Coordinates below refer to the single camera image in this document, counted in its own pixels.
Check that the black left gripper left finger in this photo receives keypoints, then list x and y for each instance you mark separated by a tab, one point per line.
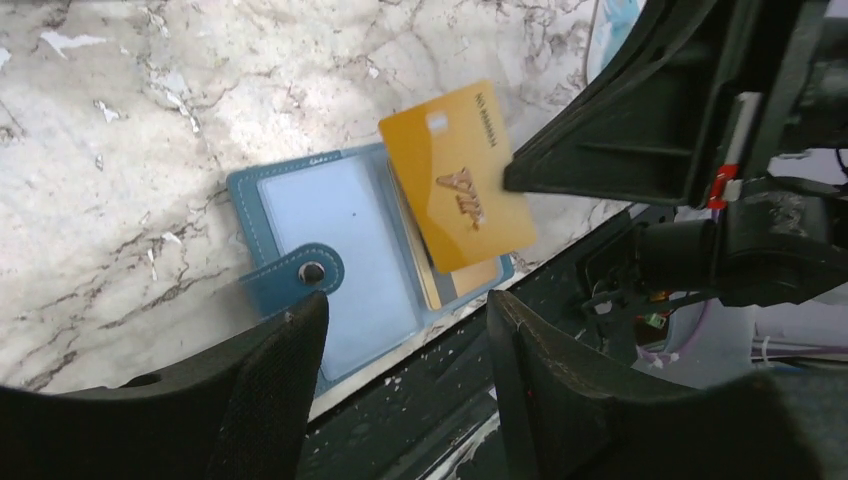
238	410

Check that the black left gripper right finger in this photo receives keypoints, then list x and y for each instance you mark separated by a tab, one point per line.
568	411

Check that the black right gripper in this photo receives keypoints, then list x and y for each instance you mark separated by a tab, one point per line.
734	115

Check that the gold card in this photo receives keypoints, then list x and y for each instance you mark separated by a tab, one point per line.
442	290
449	155

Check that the blue leather card holder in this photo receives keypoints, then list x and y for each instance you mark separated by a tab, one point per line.
330	222

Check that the clear blue plastic package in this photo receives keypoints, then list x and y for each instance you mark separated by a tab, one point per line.
612	22

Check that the black metal base rail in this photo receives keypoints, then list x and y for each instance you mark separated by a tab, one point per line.
405	422

